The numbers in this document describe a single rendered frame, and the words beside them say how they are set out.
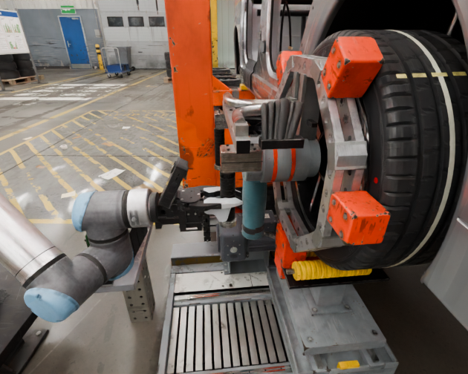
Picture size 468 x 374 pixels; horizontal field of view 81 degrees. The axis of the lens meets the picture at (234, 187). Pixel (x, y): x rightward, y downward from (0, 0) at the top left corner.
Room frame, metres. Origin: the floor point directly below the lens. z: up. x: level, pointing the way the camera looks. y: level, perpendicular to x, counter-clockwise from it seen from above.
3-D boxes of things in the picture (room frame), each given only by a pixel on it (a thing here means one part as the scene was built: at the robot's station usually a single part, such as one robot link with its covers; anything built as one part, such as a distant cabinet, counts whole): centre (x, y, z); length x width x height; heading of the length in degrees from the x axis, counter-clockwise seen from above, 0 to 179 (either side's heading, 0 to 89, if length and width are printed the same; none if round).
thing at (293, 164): (0.75, -0.13, 0.85); 0.21 x 0.14 x 0.14; 96
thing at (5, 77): (9.30, 6.92, 0.55); 1.40 x 0.80 x 1.09; 176
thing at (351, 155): (0.76, -0.20, 0.85); 0.54 x 0.07 x 0.54; 6
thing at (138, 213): (0.54, 0.21, 0.81); 0.10 x 0.05 x 0.09; 6
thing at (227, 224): (0.57, 0.01, 0.83); 0.04 x 0.04 x 0.16
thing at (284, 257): (0.76, -0.24, 0.48); 0.16 x 0.12 x 0.17; 96
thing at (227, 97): (0.84, -0.07, 1.03); 0.19 x 0.18 x 0.11; 96
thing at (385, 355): (0.78, -0.37, 0.13); 0.50 x 0.36 x 0.10; 6
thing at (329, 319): (0.78, -0.37, 0.32); 0.40 x 0.30 x 0.28; 6
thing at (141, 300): (0.87, 0.44, 0.21); 0.10 x 0.10 x 0.42; 6
